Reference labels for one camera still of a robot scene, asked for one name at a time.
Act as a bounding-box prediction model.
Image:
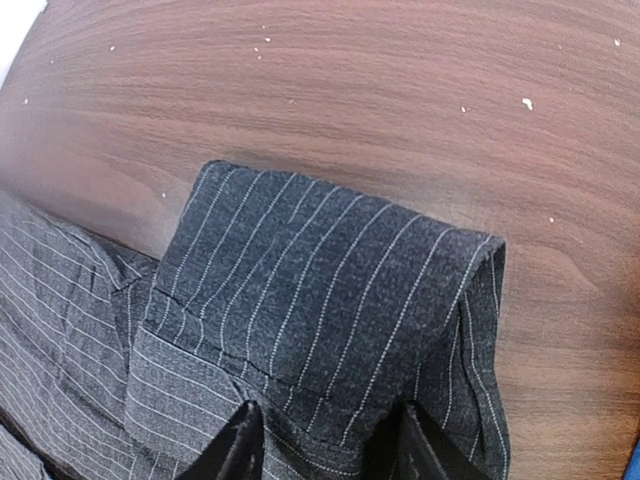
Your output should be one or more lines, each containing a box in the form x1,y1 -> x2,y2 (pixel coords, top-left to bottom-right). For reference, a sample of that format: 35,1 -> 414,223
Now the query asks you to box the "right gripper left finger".
176,400 -> 265,480

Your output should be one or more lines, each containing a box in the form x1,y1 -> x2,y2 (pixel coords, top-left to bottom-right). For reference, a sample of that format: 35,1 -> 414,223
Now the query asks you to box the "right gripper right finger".
367,402 -> 473,479

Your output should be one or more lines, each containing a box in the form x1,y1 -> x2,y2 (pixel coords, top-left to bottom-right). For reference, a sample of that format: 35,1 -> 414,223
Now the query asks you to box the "dark pinstriped long sleeve shirt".
1,161 -> 511,479

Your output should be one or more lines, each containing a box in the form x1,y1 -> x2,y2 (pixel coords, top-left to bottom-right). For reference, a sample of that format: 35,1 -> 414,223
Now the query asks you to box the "blue checkered folded shirt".
623,444 -> 640,480

